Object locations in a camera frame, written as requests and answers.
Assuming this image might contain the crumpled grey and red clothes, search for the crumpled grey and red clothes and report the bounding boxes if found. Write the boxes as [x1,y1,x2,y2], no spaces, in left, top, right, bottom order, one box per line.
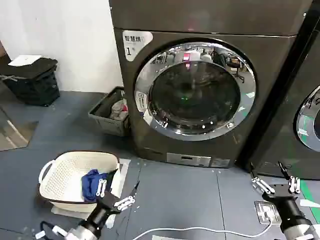
[111,98,129,121]

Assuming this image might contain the black storage crate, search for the black storage crate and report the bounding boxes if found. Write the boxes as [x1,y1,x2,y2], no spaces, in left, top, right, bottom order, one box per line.
[0,57,61,108]

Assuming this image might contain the steel floor socket plate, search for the steel floor socket plate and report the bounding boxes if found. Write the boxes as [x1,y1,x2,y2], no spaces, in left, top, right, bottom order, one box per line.
[254,199,282,225]

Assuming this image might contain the grey plastic crate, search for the grey plastic crate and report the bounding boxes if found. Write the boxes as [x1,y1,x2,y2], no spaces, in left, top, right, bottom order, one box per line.
[87,86,130,137]

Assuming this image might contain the white flat board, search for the white flat board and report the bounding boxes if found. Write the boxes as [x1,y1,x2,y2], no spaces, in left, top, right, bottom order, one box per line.
[7,54,42,68]

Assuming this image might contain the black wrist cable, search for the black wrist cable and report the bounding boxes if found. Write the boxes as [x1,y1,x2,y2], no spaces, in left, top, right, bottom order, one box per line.
[39,220,60,236]

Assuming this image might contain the blue cloth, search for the blue cloth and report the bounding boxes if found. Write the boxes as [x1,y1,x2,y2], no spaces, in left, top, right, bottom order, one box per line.
[81,169,108,202]

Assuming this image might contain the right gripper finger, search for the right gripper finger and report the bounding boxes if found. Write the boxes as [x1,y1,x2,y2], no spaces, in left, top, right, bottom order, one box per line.
[278,161,301,195]
[250,161,276,196]

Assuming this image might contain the grey glossy floor panel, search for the grey glossy floor panel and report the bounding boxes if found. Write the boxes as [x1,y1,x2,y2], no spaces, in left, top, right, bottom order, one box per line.
[0,104,40,152]

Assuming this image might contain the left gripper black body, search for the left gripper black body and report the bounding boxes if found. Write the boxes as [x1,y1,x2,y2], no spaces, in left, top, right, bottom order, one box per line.
[84,191,121,234]

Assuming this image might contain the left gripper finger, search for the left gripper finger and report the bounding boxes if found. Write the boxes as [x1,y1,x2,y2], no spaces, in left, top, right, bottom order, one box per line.
[95,168,120,198]
[114,180,141,211]

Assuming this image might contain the white power cable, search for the white power cable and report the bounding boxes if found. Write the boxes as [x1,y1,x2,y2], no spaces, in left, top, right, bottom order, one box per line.
[129,216,274,240]

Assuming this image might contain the chrome-rimmed round dryer door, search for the chrome-rimmed round dryer door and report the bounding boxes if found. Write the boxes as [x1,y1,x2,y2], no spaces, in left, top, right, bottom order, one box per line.
[296,84,320,154]

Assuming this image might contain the grey dryer numbered one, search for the grey dryer numbered one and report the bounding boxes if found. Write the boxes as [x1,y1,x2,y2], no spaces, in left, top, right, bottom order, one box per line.
[108,0,314,169]

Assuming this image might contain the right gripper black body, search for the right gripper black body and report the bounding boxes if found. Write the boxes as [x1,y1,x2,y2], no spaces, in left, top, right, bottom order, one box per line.
[261,183,308,232]

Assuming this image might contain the grey dryer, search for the grey dryer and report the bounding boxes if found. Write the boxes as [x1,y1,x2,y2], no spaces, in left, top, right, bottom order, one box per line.
[246,0,320,181]

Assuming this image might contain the white plastic laundry basket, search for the white plastic laundry basket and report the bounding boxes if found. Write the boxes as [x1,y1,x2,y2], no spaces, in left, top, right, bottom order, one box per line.
[38,150,120,207]

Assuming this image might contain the round glass dryer door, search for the round glass dryer door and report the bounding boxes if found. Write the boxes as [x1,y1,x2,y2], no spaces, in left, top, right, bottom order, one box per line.
[134,37,258,142]

